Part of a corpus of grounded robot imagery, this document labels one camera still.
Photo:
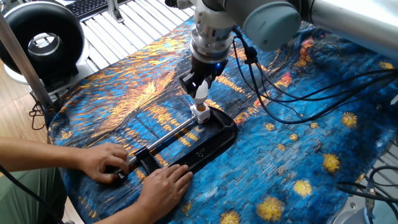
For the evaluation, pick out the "white lamp socket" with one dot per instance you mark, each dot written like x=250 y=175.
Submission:
x=200 y=115

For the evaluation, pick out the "small aluminium bracket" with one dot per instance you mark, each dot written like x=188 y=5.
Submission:
x=113 y=11

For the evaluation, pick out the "black C-clamp with silver screw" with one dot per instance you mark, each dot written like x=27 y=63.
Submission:
x=211 y=147

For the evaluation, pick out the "person's left hand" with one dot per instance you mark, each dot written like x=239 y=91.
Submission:
x=102 y=161

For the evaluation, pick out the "white light bulb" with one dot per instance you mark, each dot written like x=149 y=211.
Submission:
x=201 y=93

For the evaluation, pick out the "person's right hand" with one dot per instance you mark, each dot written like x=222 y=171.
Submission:
x=163 y=191

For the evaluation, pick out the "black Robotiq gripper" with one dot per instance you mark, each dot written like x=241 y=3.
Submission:
x=206 y=70

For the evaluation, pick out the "green trousers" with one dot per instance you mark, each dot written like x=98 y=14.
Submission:
x=18 y=202

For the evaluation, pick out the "aluminium frame post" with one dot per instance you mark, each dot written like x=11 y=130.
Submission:
x=25 y=65

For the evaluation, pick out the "person's right forearm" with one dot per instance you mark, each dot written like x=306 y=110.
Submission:
x=121 y=216

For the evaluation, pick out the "white device base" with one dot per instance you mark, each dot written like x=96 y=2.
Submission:
x=83 y=65

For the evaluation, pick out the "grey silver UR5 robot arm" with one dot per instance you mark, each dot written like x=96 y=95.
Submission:
x=267 y=18

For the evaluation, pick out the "black computer keyboard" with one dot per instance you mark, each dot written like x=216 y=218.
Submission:
x=87 y=6

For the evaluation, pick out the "starry night painting cloth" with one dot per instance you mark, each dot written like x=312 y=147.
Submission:
x=280 y=140

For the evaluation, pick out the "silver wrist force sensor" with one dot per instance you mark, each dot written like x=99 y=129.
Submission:
x=211 y=45

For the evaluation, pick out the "person's left forearm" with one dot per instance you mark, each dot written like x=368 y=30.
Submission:
x=37 y=154

